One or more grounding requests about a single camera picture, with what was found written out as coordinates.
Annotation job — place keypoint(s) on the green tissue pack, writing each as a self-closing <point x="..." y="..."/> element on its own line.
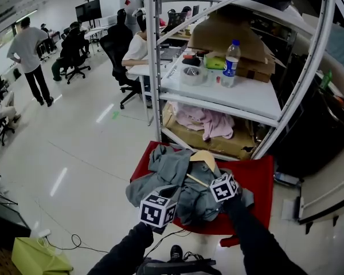
<point x="213" y="62"/>

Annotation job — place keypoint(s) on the wooden clothes hanger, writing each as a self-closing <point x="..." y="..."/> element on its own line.
<point x="202" y="156"/>

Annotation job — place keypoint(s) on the person's right forearm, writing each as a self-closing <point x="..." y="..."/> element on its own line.
<point x="258" y="239"/>

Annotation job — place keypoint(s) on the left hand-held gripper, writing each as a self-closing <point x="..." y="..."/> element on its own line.
<point x="156" y="211"/>

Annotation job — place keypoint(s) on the pink cloth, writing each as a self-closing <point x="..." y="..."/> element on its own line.
<point x="215" y="122"/>

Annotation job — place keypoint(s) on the clear plastic water bottle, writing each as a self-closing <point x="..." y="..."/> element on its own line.
<point x="231" y="64"/>

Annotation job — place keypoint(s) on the person's black shoe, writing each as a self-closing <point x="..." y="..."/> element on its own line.
<point x="176" y="253"/>

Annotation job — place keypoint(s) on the person's left forearm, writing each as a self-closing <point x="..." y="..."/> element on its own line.
<point x="123" y="251"/>

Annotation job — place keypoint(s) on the black tape roll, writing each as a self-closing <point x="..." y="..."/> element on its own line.
<point x="191" y="61"/>

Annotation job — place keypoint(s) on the clear tape roll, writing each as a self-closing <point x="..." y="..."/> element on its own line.
<point x="193" y="76"/>

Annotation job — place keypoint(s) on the white power strip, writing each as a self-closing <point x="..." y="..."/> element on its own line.
<point x="43" y="233"/>

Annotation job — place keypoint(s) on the black television screen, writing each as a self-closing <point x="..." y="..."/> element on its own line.
<point x="89" y="10"/>

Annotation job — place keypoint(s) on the open laptop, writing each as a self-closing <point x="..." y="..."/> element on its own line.
<point x="172" y="53"/>

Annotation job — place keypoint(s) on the green bottle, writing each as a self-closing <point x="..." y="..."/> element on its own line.
<point x="326" y="79"/>

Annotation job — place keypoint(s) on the yellow-green box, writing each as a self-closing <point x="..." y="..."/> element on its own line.
<point x="37" y="258"/>

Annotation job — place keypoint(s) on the black office chair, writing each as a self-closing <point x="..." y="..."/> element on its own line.
<point x="0" y="130"/>
<point x="117" y="47"/>
<point x="77" y="62"/>

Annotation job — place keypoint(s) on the brown cardboard tray box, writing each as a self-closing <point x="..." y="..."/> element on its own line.
<point x="189" y="137"/>

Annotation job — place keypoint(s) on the black cabinet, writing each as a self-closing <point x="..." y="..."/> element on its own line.
<point x="3" y="216"/>

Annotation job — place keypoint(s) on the dark grey jacket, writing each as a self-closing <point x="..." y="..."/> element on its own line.
<point x="172" y="165"/>

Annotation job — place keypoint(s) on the white metal shelf rack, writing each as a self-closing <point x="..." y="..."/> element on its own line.
<point x="153" y="67"/>

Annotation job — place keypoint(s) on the large flat cardboard box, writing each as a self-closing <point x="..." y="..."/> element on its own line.
<point x="223" y="33"/>

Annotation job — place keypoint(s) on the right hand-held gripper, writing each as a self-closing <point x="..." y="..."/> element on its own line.
<point x="223" y="189"/>

